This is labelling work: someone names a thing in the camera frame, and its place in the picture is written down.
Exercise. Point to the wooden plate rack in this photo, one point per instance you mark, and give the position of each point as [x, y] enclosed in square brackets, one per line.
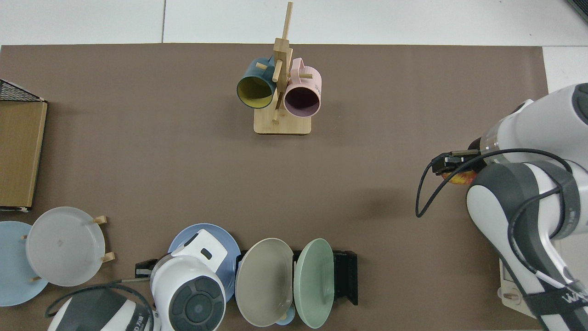
[100, 219]

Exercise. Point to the pale toaster oven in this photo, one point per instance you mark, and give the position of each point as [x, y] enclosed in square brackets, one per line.
[510, 294]

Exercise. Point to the light blue plate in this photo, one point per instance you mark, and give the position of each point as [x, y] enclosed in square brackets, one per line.
[14, 276]

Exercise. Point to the dark grey panel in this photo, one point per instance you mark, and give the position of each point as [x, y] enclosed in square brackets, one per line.
[579, 8]

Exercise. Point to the wooden cup stand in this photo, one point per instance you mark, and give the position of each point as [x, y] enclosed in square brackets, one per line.
[282, 125]

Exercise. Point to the green plate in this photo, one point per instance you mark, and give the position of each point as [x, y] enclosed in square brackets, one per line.
[312, 285]

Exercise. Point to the beige plate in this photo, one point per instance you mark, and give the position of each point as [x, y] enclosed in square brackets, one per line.
[264, 285]

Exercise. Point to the small blue round thing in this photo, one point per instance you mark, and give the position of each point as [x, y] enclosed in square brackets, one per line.
[287, 318]

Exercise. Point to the red yellow apple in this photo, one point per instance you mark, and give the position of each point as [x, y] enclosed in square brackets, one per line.
[461, 178]

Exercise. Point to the pink cup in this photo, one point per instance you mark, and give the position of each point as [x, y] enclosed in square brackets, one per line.
[308, 82]

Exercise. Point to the brown table cloth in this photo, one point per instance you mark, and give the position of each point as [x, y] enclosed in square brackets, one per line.
[183, 161]

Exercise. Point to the dark teal cup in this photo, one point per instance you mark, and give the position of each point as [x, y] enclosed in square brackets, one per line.
[257, 73]

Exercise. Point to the black dish rack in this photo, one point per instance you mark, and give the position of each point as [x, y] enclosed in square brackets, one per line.
[347, 276]

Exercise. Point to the pale grey plate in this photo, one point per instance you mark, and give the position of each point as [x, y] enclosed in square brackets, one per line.
[64, 248]

